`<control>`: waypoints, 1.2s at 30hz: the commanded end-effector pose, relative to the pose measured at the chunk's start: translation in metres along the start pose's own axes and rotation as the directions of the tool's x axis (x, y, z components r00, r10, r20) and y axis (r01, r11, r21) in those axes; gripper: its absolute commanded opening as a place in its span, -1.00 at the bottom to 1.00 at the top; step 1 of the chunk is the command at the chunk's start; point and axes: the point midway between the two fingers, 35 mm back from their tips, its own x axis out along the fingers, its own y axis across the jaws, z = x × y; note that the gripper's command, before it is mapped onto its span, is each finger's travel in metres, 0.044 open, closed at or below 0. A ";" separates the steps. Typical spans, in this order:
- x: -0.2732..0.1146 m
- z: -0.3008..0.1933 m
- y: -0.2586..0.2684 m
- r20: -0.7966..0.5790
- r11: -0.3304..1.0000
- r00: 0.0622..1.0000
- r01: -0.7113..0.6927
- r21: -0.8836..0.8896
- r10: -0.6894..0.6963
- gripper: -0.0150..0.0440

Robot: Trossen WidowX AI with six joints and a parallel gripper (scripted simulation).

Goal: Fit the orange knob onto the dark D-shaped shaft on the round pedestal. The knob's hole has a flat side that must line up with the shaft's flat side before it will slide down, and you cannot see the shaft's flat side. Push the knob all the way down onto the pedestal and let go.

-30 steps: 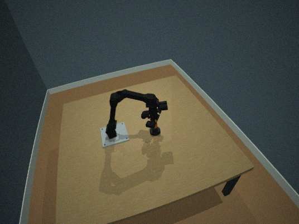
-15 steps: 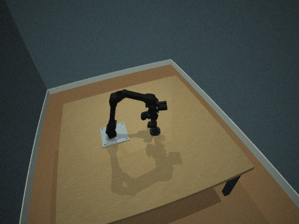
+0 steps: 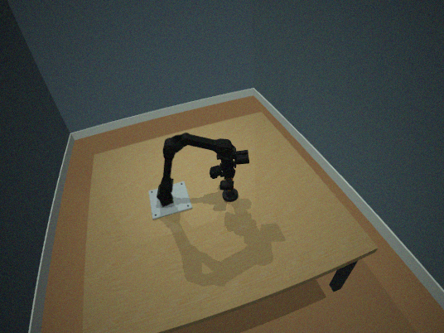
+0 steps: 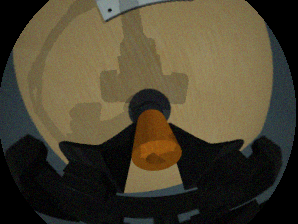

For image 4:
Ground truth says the orange knob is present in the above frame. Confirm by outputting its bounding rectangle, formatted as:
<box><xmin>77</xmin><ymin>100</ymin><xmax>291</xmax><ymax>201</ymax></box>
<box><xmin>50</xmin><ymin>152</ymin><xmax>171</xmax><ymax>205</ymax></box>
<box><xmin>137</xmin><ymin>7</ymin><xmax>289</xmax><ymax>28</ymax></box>
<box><xmin>132</xmin><ymin>109</ymin><xmax>182</xmax><ymax>171</ymax></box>

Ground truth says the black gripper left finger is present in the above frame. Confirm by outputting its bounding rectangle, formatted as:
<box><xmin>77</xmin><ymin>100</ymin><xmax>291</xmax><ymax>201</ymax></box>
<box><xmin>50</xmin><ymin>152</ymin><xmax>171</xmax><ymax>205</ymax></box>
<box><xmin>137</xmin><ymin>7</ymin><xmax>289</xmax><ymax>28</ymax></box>
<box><xmin>59</xmin><ymin>123</ymin><xmax>137</xmax><ymax>193</ymax></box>

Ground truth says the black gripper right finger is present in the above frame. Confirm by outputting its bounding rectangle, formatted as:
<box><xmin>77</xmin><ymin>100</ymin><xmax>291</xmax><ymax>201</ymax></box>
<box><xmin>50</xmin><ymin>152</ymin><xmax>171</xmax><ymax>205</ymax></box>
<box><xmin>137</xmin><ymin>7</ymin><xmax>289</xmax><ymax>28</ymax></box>
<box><xmin>168</xmin><ymin>123</ymin><xmax>243</xmax><ymax>190</ymax></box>

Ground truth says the dark grey round pedestal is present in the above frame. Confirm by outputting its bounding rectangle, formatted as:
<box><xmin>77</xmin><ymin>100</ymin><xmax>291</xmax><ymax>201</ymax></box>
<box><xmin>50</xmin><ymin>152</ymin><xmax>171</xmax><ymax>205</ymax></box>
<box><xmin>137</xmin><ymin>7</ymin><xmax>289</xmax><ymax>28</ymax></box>
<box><xmin>128</xmin><ymin>88</ymin><xmax>170</xmax><ymax>123</ymax></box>

